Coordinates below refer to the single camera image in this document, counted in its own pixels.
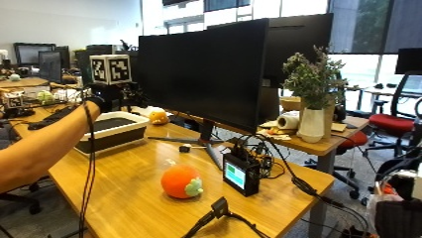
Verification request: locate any white marker cube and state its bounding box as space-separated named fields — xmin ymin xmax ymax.
xmin=88 ymin=54 xmax=133 ymax=85

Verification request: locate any white and black bin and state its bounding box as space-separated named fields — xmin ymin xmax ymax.
xmin=72 ymin=111 xmax=150 ymax=157

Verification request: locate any black keyboard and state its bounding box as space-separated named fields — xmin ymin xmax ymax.
xmin=26 ymin=105 xmax=78 ymax=131

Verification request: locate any small yellow soft toy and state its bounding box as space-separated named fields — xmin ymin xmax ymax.
xmin=147 ymin=108 xmax=170 ymax=126

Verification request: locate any green soft toy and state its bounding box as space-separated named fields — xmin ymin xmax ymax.
xmin=36 ymin=90 xmax=56 ymax=105

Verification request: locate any dark slim monitor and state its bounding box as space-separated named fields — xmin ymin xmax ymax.
xmin=37 ymin=50 xmax=65 ymax=84

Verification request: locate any small marker cube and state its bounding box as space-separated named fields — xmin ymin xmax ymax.
xmin=2 ymin=93 xmax=26 ymax=110

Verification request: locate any black background monitor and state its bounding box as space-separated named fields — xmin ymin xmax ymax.
xmin=12 ymin=42 xmax=58 ymax=67

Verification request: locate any large black monitor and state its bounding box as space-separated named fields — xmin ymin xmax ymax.
xmin=137 ymin=18 xmax=270 ymax=172

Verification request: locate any orange soft toy fruit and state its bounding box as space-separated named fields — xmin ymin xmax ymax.
xmin=159 ymin=164 xmax=206 ymax=200

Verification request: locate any small black device with screen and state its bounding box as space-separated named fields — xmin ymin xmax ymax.
xmin=221 ymin=152 xmax=262 ymax=198

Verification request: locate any wooden bowl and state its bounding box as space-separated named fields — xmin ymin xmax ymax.
xmin=278 ymin=95 xmax=305 ymax=113

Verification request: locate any white paper roll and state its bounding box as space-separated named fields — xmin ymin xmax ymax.
xmin=275 ymin=112 xmax=302 ymax=131

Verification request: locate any black monitor with rear facing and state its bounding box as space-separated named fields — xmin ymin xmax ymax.
xmin=206 ymin=13 xmax=335 ymax=122

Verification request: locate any white vase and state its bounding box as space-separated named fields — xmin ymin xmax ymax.
xmin=297 ymin=107 xmax=327 ymax=144

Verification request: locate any green leafy plant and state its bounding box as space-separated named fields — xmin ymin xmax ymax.
xmin=281 ymin=46 xmax=350 ymax=111

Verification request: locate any brown cardboard tube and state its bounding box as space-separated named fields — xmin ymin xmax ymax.
xmin=322 ymin=101 xmax=338 ymax=140

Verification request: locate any red office chair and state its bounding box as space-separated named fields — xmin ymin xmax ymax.
xmin=362 ymin=72 xmax=422 ymax=158
xmin=303 ymin=130 xmax=371 ymax=200

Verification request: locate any black bag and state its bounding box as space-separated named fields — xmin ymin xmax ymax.
xmin=372 ymin=168 xmax=422 ymax=238

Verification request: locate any black glove cable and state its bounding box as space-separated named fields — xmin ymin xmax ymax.
xmin=77 ymin=101 xmax=97 ymax=238

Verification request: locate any black connector with cable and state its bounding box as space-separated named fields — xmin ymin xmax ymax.
xmin=181 ymin=196 xmax=270 ymax=238

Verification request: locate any black device cable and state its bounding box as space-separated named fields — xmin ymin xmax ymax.
xmin=238 ymin=133 xmax=371 ymax=234

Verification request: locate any black wall-side monitor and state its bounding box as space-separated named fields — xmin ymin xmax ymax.
xmin=392 ymin=47 xmax=422 ymax=75

